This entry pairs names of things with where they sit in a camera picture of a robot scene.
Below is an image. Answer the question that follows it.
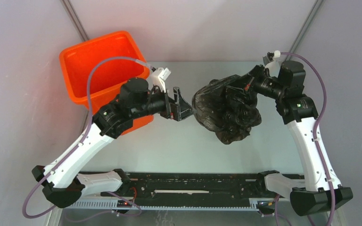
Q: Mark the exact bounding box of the orange plastic trash bin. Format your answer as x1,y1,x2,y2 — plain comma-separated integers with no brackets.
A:
58,30,154,136

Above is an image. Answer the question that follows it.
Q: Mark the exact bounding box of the left metal corner strip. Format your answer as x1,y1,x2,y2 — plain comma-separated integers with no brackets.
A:
60,0,90,41

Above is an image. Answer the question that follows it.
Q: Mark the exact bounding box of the right small circuit board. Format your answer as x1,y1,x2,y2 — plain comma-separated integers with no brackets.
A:
256,200,275,217

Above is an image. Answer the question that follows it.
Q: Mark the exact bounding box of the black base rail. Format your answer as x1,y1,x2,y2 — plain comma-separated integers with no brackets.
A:
56,170,306,213

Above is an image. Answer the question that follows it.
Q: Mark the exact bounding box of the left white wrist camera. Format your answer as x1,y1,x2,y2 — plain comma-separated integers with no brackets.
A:
150,67,171,93

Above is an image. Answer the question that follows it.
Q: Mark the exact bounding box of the right metal corner strip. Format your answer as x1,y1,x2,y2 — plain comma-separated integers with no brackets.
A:
289,0,326,54

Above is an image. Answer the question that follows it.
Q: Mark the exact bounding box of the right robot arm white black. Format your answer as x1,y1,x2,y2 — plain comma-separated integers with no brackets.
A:
241,61,354,216

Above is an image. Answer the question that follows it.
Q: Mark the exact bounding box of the black plastic trash bag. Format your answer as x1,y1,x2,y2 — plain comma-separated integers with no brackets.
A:
192,74,262,145

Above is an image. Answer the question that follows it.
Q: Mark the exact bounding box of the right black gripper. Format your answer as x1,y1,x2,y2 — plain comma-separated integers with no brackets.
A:
225,64,286,100

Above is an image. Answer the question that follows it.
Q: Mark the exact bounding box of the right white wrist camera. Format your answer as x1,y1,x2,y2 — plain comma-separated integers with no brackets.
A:
262,50,281,76

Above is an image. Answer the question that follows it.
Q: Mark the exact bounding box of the left small circuit board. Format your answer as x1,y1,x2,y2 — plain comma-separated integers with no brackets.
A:
116,200,133,208

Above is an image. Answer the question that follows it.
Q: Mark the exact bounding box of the small circuit board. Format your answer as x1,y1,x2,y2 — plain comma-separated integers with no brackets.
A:
116,200,133,208
256,200,275,217

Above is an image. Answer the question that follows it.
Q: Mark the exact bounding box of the metal corner strip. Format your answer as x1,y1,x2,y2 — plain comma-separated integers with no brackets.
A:
60,0,90,41
289,0,326,54

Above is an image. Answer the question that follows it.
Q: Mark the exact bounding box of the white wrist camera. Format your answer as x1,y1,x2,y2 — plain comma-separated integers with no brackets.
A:
262,50,281,76
150,67,171,93

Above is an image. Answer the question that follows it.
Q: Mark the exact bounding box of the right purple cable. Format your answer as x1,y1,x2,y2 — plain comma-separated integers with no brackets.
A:
274,51,338,226

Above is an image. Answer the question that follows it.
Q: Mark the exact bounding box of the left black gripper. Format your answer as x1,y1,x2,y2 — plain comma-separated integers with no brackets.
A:
131,83,196,121

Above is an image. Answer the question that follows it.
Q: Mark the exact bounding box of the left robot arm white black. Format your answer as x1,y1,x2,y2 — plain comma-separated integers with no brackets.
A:
32,78,195,208

